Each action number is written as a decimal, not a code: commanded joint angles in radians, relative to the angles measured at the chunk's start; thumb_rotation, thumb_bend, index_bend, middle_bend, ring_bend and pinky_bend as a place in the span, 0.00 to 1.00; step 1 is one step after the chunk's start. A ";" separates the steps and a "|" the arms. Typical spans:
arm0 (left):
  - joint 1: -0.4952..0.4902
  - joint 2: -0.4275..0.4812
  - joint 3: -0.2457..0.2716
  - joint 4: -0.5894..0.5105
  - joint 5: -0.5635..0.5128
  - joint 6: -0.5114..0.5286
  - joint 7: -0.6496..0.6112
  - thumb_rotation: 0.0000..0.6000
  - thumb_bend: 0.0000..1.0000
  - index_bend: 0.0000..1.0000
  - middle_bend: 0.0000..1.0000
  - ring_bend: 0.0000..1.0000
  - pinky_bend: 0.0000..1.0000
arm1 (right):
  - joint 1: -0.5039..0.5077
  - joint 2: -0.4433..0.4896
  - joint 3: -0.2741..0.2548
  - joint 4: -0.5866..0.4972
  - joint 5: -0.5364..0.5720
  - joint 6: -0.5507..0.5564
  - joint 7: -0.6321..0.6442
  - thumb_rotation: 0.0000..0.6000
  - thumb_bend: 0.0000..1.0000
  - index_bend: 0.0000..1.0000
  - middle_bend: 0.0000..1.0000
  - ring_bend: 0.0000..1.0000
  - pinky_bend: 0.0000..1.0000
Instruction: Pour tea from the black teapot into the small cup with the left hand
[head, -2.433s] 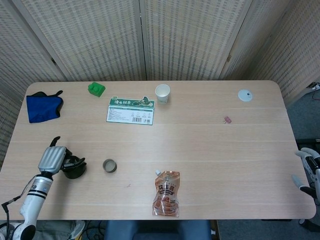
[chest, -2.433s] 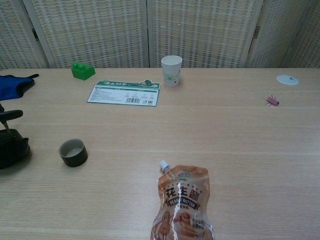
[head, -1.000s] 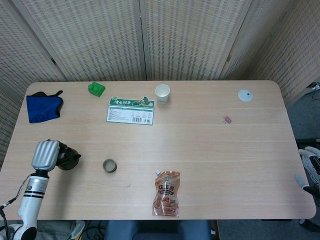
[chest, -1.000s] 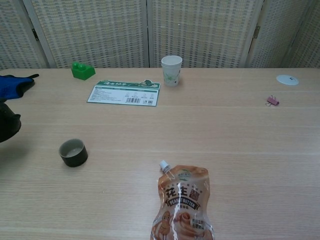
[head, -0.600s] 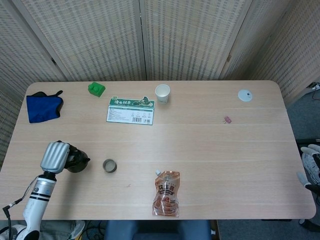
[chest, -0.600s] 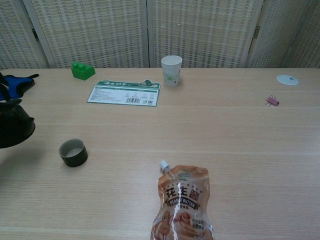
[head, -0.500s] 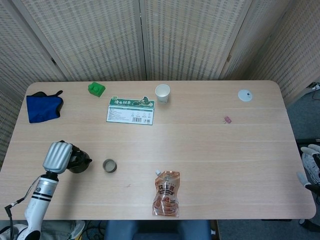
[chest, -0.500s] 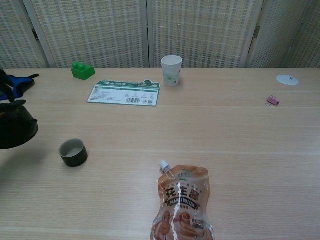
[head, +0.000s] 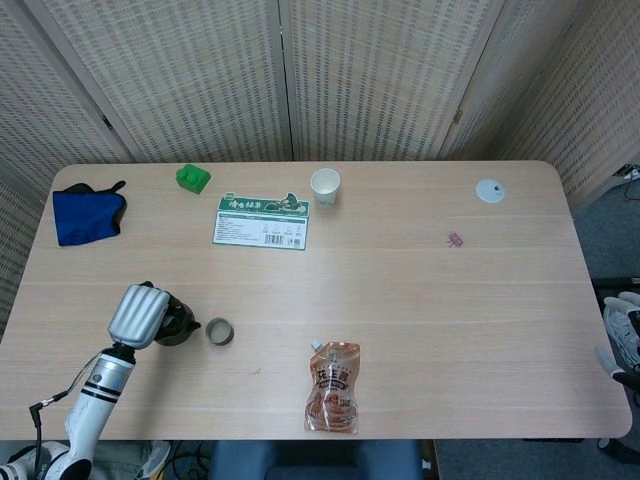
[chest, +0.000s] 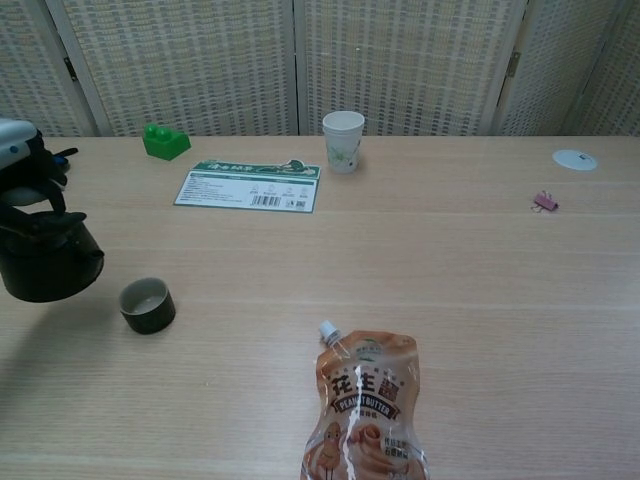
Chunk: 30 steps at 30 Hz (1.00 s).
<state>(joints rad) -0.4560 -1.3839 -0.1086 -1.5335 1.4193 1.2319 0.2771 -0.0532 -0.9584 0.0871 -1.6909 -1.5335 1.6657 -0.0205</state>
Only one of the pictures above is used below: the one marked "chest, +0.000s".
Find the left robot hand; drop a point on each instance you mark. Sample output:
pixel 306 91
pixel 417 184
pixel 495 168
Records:
pixel 20 145

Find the black teapot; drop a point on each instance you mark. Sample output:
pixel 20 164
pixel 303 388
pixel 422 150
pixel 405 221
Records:
pixel 50 275

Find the blue black cloth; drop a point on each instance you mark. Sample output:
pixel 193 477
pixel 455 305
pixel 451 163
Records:
pixel 68 151

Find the woven folding screen panel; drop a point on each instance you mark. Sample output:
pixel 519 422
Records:
pixel 410 65
pixel 550 75
pixel 615 90
pixel 25 75
pixel 180 65

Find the brass screen hinge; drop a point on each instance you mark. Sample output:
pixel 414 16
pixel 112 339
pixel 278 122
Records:
pixel 514 64
pixel 70 69

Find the green toy building brick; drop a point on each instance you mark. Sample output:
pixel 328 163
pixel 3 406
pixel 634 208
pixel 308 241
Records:
pixel 165 146

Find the green white product card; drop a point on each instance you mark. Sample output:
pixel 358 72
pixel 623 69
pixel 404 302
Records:
pixel 225 190

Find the dark ceramic teacup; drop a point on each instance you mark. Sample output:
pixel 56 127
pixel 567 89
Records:
pixel 150 320

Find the white floral paper cup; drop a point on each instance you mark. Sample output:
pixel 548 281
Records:
pixel 342 150

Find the peanut butter spout pouch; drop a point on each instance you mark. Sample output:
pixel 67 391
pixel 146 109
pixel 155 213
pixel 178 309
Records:
pixel 365 400

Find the pink binder clip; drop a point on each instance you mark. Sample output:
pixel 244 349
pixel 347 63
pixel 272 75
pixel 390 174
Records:
pixel 546 202

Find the white round grommet cover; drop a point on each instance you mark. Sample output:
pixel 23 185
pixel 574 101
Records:
pixel 570 160

